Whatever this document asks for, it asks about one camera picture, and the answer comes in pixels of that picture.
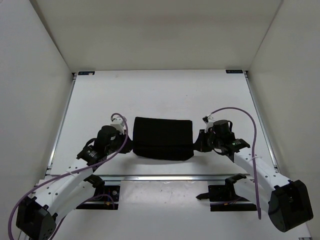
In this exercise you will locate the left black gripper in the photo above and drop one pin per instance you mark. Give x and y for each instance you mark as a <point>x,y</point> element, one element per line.
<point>128,146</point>

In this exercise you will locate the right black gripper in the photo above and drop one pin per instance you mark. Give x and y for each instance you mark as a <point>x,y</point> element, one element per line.
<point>200,145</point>

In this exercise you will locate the black skirt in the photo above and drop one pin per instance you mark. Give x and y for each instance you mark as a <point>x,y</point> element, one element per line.
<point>163,139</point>

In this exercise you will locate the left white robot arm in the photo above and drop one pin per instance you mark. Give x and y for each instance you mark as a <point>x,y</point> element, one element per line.
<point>38,216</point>

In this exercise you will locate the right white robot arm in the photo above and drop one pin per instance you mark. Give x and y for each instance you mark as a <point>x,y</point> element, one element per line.
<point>286,202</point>

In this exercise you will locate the left blue corner label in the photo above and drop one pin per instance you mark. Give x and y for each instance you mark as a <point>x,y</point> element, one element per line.
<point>86,73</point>

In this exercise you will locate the blue corner label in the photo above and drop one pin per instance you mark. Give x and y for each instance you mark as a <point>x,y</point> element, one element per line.
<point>86,73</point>
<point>234,71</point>

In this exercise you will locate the right blue corner label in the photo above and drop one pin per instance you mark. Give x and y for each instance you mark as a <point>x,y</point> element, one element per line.
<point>234,71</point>

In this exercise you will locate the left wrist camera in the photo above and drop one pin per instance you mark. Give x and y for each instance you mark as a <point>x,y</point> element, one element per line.
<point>119,124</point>

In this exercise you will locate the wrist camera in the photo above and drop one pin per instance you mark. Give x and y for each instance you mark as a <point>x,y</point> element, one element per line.
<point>119,124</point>
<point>209,121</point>

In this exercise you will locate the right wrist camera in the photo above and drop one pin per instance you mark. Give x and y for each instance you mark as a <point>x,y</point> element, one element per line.
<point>209,121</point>

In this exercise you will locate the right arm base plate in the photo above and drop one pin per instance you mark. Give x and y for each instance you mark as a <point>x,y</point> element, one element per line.
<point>223,198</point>

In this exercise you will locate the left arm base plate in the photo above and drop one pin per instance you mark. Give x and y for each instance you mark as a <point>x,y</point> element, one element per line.
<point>106,195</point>

